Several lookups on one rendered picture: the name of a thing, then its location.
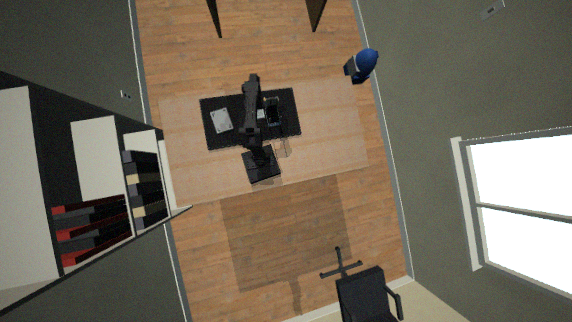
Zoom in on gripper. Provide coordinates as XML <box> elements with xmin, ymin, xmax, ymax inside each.
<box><xmin>244</xmin><ymin>96</ymin><xmax>267</xmax><ymax>110</ymax></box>

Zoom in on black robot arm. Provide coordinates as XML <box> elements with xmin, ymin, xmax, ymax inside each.
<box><xmin>239</xmin><ymin>73</ymin><xmax>275</xmax><ymax>169</ymax></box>

